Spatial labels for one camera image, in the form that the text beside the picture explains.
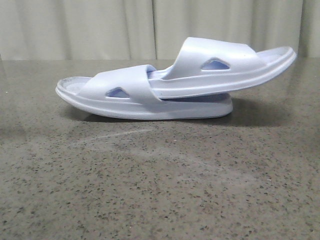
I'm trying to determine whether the light blue slipper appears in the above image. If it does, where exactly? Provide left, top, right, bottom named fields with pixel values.
left=55, top=65, right=233, bottom=120
left=147, top=37, right=296, bottom=99

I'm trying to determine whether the pale green curtain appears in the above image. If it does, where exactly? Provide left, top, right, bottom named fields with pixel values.
left=0, top=0, right=320, bottom=60

